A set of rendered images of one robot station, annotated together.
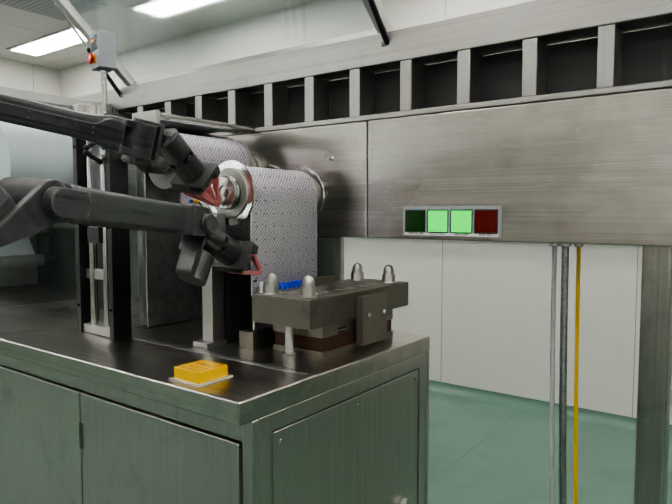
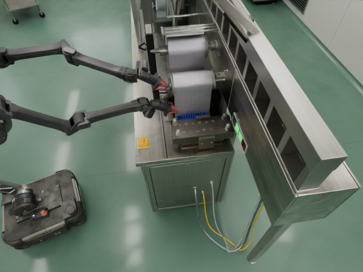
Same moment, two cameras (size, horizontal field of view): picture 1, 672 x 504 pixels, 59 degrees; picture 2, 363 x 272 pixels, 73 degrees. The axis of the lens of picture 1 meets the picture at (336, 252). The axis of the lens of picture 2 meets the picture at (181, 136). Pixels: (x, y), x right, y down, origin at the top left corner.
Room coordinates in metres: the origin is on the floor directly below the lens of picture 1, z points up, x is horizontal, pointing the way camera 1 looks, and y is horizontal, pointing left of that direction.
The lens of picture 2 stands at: (0.56, -0.67, 2.24)
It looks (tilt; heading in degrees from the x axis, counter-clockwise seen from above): 51 degrees down; 46
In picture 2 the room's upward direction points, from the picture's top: 1 degrees counter-clockwise
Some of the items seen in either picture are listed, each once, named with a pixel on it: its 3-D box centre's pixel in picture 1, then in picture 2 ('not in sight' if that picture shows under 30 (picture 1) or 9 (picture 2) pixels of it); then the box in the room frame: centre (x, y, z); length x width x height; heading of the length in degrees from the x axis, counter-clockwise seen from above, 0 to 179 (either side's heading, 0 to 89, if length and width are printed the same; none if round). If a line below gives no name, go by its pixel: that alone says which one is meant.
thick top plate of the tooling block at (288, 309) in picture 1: (336, 299); (201, 129); (1.39, 0.00, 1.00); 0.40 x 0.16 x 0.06; 144
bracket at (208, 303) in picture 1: (208, 279); (167, 104); (1.35, 0.29, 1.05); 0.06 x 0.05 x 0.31; 144
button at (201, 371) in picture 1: (201, 371); (143, 142); (1.08, 0.25, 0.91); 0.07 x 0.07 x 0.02; 54
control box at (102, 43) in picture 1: (100, 51); not in sight; (1.72, 0.67, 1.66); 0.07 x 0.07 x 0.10; 41
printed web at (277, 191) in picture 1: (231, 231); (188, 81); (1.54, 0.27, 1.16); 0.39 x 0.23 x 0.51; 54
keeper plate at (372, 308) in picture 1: (373, 318); (206, 143); (1.35, -0.08, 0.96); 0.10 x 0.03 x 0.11; 144
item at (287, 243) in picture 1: (286, 252); (192, 105); (1.43, 0.12, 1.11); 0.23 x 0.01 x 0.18; 144
